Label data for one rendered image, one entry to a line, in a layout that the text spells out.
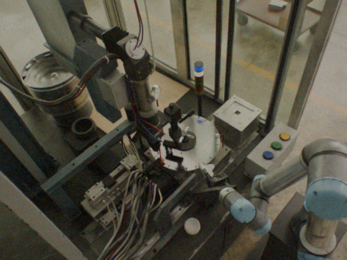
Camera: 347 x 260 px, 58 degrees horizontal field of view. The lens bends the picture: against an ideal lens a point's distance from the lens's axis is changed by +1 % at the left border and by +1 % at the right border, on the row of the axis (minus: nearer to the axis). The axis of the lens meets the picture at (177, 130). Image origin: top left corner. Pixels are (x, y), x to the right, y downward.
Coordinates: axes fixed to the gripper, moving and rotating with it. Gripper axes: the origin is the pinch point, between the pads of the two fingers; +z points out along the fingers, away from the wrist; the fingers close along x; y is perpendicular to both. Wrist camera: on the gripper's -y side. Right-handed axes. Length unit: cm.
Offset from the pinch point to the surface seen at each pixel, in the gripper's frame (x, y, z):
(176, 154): 11.9, -6.3, 7.3
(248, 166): -5.3, 23.9, 1.4
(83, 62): 63, -30, -12
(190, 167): 7.2, -3.6, -0.2
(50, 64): 63, -45, 69
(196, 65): 45, 18, 20
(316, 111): -41, 142, 96
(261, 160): -1.3, 27.7, -5.0
